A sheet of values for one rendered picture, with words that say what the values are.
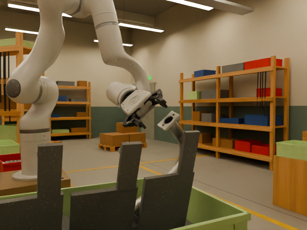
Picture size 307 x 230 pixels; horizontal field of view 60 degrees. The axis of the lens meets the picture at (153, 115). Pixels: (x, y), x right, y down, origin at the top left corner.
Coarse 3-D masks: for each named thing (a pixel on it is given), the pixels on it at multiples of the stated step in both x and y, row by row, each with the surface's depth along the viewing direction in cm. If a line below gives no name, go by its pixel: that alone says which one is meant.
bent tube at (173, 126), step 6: (168, 114) 70; (174, 114) 70; (162, 120) 70; (168, 120) 70; (174, 120) 67; (162, 126) 68; (168, 126) 67; (174, 126) 68; (174, 132) 70; (180, 132) 70; (180, 144) 72; (180, 150) 74; (174, 168) 74; (138, 198) 72; (138, 204) 71; (138, 210) 71
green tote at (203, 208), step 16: (32, 192) 81; (64, 192) 85; (192, 192) 86; (64, 208) 85; (192, 208) 86; (208, 208) 79; (224, 208) 72; (240, 208) 68; (192, 224) 59; (208, 224) 60; (224, 224) 62; (240, 224) 64
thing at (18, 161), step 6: (0, 156) 167; (6, 156) 169; (12, 156) 171; (18, 156) 173; (0, 162) 145; (6, 162) 161; (12, 162) 144; (18, 162) 146; (0, 168) 149; (6, 168) 142; (12, 168) 144; (18, 168) 146
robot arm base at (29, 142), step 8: (24, 136) 107; (32, 136) 107; (40, 136) 109; (48, 136) 112; (24, 144) 108; (32, 144) 107; (24, 152) 108; (32, 152) 108; (24, 160) 108; (32, 160) 108; (24, 168) 108; (32, 168) 108; (16, 176) 108; (24, 176) 108; (32, 176) 107
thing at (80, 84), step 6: (60, 84) 973; (66, 84) 984; (72, 84) 995; (78, 84) 1024; (84, 84) 1022; (90, 84) 1027; (90, 90) 1028; (60, 96) 978; (66, 96) 988; (90, 96) 1028; (60, 102) 968; (66, 102) 979; (72, 102) 990; (78, 102) 1001; (84, 102) 1012; (90, 102) 1025; (90, 108) 1030; (54, 114) 967; (78, 114) 1013; (84, 114) 1025; (90, 114) 1030; (6, 120) 882; (12, 120) 891; (90, 120) 1031; (90, 126) 1031; (54, 132) 970; (60, 132) 980; (66, 132) 990; (72, 132) 1005; (78, 132) 1008; (84, 132) 1020; (90, 132) 1030; (90, 138) 1032
